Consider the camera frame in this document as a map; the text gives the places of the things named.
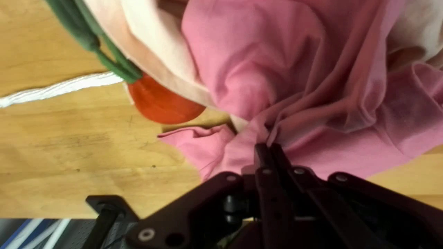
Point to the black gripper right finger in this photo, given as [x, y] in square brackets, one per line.
[350, 212]

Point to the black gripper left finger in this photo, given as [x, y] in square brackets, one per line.
[216, 212]

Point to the plush red radish green leaves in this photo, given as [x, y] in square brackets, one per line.
[161, 104]

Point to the pink t-shirt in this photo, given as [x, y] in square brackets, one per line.
[257, 56]

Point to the peach t-shirt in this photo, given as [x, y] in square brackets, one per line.
[152, 37]

